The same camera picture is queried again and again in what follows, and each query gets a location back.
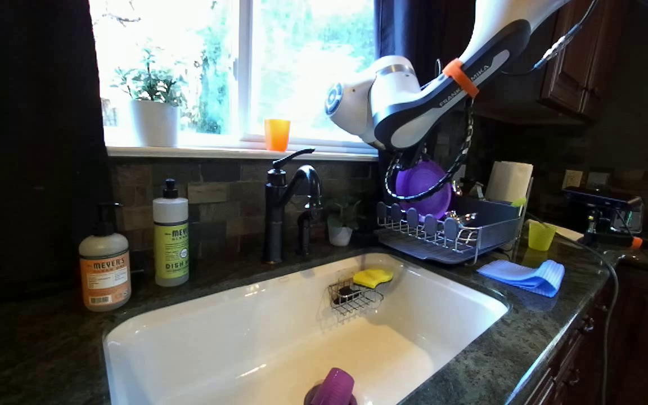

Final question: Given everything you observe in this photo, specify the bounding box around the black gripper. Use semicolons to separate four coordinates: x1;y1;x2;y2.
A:
401;142;457;172

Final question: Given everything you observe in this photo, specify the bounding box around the purple plastic bowl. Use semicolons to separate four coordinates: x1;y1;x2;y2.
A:
393;158;454;221

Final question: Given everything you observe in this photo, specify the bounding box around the grey metal dish rack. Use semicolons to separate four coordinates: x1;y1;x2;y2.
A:
373;187;525;266

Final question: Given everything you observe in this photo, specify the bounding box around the white paper towel roll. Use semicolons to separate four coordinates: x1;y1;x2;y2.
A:
487;158;535;209

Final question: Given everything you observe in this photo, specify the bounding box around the small white potted plant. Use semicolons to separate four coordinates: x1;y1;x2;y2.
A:
322;199;364;250

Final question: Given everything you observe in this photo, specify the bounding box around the yellow sponge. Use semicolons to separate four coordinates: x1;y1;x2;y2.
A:
352;266;396;290

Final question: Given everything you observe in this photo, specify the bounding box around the yellow green plastic cup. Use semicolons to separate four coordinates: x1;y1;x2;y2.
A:
525;218;559;255

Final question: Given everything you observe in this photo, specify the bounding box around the white framed window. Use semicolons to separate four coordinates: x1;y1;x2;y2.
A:
86;0;380;163

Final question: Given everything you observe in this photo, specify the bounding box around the orange translucent cup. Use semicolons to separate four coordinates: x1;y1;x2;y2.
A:
264;118;292;155

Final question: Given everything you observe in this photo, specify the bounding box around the dark metal faucet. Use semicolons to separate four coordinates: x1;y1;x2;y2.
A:
261;146;325;266

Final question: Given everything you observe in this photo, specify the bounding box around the blue striped dish cloth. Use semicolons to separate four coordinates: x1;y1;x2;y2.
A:
475;256;568;299

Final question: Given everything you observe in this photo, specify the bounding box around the white ceramic sink basin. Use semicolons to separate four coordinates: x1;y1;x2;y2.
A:
102;250;511;405

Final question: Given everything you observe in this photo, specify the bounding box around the small purple plastic cup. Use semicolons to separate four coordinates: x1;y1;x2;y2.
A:
301;365;361;405

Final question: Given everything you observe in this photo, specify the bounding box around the large white potted plant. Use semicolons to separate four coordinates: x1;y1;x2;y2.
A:
113;47;192;150

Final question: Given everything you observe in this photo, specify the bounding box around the green label soap bottle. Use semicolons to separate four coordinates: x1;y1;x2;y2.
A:
151;176;192;290

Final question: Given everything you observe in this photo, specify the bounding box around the dark wooden base cabinet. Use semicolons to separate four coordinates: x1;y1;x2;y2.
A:
517;266;648;405

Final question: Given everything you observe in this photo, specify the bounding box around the orange label soap bottle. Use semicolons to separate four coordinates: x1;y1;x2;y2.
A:
77;200;133;316

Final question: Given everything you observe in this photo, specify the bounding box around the black curtain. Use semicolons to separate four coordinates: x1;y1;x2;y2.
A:
0;0;117;302

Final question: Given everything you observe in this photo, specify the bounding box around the black corrugated robot hose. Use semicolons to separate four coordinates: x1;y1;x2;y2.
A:
380;0;603;204

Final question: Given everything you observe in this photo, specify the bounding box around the wall outlet plate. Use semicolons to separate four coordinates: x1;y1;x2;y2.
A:
588;168;612;192
561;167;588;192

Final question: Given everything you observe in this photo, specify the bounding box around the black power cable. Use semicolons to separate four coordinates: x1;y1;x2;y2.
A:
562;238;623;405

